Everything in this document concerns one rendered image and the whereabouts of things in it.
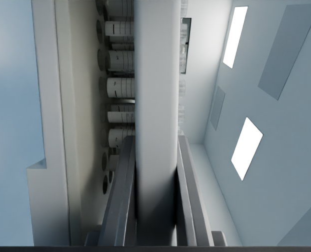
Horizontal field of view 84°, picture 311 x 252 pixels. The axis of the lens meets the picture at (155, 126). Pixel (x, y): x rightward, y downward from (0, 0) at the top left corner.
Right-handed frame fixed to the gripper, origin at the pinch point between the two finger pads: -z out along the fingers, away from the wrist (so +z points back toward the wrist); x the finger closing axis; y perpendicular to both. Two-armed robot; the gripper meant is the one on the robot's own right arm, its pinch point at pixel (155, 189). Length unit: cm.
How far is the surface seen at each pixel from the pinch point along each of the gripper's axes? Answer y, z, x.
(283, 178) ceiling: 206, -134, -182
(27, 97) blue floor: 65, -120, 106
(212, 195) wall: 420, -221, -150
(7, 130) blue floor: 73, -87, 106
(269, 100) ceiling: 136, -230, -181
